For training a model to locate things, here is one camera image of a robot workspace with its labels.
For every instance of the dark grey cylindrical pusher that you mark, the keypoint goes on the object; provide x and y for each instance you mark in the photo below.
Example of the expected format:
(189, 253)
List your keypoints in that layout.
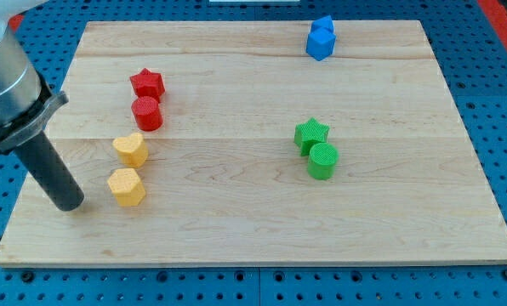
(45, 165)

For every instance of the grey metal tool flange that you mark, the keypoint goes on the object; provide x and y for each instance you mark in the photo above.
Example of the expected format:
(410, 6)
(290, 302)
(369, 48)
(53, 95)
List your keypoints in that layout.
(31, 122)

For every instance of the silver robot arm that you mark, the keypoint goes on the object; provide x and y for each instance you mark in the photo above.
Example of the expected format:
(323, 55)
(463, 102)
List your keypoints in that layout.
(26, 104)

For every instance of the red star block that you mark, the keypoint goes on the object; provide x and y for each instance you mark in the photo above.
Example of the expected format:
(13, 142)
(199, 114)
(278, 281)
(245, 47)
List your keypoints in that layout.
(148, 83)

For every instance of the green star block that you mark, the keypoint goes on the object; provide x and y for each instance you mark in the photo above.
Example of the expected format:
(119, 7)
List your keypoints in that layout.
(310, 133)

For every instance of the yellow hexagon block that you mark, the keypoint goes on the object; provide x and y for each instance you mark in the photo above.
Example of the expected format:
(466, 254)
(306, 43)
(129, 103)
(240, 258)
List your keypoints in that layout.
(127, 187)

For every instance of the yellow heart block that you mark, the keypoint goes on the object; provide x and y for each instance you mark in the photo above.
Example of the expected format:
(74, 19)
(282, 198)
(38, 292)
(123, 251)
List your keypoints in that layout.
(131, 150)

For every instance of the red cylinder block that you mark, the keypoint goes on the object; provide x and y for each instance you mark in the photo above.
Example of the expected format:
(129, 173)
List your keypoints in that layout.
(147, 113)

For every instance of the light wooden board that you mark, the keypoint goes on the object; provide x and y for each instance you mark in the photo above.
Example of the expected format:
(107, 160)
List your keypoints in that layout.
(225, 184)

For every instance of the green cylinder block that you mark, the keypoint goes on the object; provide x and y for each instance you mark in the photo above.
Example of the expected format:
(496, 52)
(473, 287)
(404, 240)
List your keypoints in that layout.
(322, 161)

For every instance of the blue cube block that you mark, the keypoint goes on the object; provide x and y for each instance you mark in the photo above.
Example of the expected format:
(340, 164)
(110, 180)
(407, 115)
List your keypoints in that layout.
(320, 44)

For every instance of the blue pentagon block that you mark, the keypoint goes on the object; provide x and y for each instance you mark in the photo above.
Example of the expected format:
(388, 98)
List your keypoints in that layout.
(325, 22)

